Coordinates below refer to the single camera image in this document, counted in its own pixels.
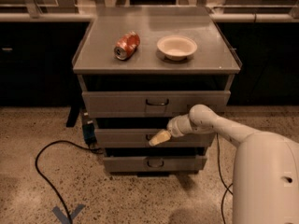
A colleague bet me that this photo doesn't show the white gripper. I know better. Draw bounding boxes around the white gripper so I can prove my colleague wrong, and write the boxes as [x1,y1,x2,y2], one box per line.
[149,115,192,147]

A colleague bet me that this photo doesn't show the grey drawer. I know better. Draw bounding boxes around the grey drawer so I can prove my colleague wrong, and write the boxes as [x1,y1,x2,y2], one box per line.
[82,91,230,118]
[103,155,206,173]
[94,129,215,148]

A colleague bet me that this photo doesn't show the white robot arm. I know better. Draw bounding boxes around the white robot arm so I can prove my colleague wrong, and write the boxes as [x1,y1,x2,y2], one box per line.
[149,105,299,224]

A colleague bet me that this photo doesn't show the grey bottom drawer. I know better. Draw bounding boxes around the grey bottom drawer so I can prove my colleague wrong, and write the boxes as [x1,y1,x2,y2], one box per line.
[103,155,206,173]

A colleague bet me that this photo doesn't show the grey drawer cabinet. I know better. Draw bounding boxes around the grey drawer cabinet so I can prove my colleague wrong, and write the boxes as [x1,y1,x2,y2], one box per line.
[71,5,243,176]

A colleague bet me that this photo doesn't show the grey top drawer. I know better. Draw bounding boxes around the grey top drawer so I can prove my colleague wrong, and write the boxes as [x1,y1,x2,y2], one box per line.
[82,91,230,118]

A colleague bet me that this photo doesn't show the blue power adapter box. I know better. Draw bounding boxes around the blue power adapter box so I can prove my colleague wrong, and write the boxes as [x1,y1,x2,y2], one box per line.
[82,121,96,145]

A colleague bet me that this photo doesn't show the white paper bowl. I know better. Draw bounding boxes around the white paper bowl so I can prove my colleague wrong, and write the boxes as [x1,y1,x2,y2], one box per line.
[157,35,197,61]

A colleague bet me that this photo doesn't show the crushed red soda can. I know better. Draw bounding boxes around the crushed red soda can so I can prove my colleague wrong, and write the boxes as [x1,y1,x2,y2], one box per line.
[114,31,140,61]

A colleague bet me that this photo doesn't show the blue tape floor marker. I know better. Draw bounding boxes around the blue tape floor marker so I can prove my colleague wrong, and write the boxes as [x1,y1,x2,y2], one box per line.
[52,204,85,224]

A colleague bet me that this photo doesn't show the black floor cable right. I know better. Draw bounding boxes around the black floor cable right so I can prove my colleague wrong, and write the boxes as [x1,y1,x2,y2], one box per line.
[216,133,235,224]

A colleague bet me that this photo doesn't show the black floor cable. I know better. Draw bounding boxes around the black floor cable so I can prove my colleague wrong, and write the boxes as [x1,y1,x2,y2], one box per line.
[35,139,105,224]
[216,133,235,224]

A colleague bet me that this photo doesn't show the black floor cable left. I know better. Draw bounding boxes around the black floor cable left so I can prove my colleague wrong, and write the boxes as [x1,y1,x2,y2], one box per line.
[35,139,105,224]

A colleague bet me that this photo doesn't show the dark counter with white rail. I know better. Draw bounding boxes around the dark counter with white rail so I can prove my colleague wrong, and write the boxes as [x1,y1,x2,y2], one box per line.
[1,21,298,106]

